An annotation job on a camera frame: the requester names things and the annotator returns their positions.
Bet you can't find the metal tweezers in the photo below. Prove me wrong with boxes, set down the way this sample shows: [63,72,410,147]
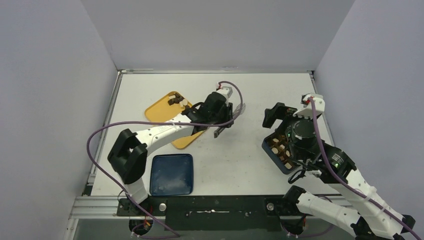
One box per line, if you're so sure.
[213,103,247,139]

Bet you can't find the blue chocolate box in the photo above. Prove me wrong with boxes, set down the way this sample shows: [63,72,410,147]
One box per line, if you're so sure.
[261,132,299,175]

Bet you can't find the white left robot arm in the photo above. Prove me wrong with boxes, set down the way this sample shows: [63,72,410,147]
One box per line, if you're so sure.
[107,87,233,215]

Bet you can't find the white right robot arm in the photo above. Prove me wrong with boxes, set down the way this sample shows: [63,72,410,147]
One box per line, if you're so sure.
[262,100,416,240]

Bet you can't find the white chocolate in box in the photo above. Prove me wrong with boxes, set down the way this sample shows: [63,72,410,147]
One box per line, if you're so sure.
[271,147,279,155]
[284,163,292,170]

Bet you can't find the yellow tray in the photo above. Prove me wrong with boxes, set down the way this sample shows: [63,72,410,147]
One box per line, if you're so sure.
[144,91,205,150]

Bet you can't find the blue box lid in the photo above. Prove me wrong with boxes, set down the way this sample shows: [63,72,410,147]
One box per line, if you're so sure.
[149,153,194,197]

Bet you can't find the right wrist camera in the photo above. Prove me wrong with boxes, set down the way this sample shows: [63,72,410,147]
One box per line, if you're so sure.
[292,93,326,119]

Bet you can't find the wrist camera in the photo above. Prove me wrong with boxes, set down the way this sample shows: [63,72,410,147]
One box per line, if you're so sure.
[216,86,233,101]
[292,93,326,119]

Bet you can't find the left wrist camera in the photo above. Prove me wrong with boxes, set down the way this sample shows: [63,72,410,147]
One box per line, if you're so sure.
[216,86,233,101]

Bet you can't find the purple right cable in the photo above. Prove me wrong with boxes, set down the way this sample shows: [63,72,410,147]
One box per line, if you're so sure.
[308,96,417,240]

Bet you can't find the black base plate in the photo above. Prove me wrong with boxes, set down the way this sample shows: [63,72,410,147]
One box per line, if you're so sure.
[116,195,305,232]

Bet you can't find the aluminium frame rail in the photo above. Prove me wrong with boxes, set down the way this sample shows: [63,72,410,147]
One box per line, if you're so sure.
[69,196,167,220]

